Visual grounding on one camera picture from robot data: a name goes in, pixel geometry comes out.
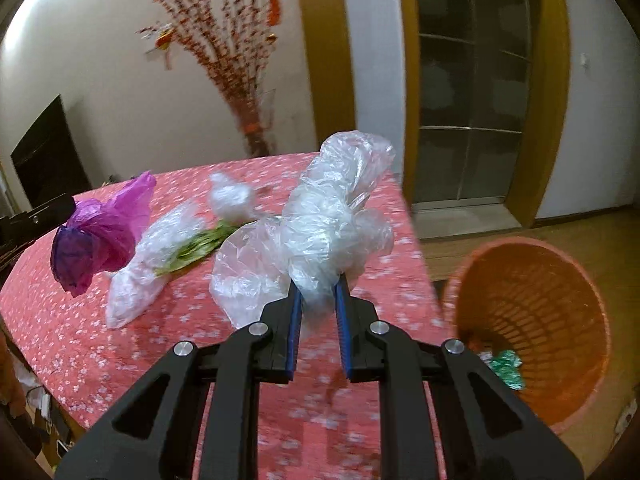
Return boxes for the green foil wrapper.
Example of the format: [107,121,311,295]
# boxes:
[487,349,524,391]

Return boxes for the wooden wall trim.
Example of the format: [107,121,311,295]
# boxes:
[295,0,358,153]

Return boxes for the red floral tablecloth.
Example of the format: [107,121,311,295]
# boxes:
[0,152,453,480]

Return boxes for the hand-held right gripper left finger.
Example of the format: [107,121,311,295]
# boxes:
[54,277,303,480]

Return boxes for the wooden door frame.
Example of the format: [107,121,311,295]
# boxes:
[395,0,571,228]

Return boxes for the orange plastic basket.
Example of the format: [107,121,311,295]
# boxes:
[442,237,612,436]

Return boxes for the small clear plastic bag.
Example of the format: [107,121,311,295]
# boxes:
[207,172,261,222]

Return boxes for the red berry branches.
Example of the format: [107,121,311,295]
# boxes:
[135,0,281,126]

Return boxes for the long clear plastic bag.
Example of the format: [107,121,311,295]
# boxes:
[106,200,241,330]

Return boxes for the purple plastic bag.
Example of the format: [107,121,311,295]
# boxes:
[51,171,157,297]

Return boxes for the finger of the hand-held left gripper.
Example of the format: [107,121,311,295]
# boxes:
[27,194,76,227]

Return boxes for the glass vase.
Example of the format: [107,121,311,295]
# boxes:
[235,89,277,157]

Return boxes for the black television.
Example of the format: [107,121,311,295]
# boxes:
[11,94,93,208]

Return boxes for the glass door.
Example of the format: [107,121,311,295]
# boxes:
[415,0,532,206]

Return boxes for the green leafy vegetable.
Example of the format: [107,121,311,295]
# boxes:
[155,220,237,277]

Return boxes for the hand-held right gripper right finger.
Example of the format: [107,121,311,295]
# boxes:
[334,274,585,480]

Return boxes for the large clear plastic bag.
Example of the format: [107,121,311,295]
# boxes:
[210,130,396,341]

